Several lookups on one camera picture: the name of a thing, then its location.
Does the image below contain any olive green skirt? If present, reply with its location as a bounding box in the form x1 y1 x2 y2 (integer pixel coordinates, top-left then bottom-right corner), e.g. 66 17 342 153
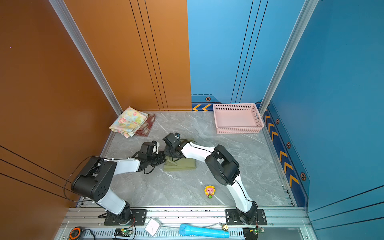
164 143 196 172

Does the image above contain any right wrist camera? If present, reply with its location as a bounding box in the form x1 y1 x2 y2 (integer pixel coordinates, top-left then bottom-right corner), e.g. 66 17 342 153
163 133 181 148

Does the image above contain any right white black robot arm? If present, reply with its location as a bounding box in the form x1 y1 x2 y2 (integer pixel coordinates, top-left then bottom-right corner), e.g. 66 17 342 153
163 139 259 225

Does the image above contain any green circuit board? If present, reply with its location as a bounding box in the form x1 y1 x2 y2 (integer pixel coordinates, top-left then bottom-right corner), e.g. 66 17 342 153
250 227 265 235
114 228 134 239

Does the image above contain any red plaid skirt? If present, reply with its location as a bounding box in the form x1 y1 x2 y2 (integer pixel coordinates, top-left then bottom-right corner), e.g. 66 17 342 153
135 114 156 137

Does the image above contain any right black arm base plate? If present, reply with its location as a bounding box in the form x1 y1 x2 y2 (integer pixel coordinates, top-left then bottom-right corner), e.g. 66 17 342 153
225 209 268 226

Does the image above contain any yellow sunflower toy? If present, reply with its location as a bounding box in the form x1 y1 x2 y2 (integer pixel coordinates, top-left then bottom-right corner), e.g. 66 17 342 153
204 186 216 199

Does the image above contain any floral pastel skirt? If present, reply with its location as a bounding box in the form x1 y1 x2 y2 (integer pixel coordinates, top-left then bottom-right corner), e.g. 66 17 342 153
109 107 149 138

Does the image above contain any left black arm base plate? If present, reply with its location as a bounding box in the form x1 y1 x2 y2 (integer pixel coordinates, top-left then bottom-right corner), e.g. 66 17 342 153
104 209 148 226

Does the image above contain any right green circuit board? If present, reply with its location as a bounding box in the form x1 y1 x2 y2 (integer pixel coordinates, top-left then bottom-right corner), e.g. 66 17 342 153
250 227 265 235

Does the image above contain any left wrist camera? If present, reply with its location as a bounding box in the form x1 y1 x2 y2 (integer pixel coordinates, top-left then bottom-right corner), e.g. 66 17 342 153
140 141 160 156

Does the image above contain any white square card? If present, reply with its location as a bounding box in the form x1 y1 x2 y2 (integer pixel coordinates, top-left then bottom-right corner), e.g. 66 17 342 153
145 218 162 237

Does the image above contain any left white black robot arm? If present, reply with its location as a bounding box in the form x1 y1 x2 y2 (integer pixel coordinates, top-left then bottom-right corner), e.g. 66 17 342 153
71 151 166 225

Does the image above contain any orange black tape measure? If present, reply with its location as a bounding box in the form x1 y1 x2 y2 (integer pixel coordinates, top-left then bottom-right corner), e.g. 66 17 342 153
68 227 84 240

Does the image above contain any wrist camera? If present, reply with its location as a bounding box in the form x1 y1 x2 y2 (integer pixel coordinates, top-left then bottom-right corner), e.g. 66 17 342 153
140 141 160 156
163 133 181 148

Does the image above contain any cyan toy microphone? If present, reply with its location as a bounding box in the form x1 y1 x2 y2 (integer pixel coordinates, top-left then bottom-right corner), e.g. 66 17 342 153
179 224 230 239

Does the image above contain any pink perforated plastic basket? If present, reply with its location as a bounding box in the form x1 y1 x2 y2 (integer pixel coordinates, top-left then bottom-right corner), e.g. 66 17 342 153
213 103 265 134

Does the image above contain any left green circuit board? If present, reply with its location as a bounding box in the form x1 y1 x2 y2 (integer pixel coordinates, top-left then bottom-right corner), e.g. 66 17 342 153
114 228 134 239

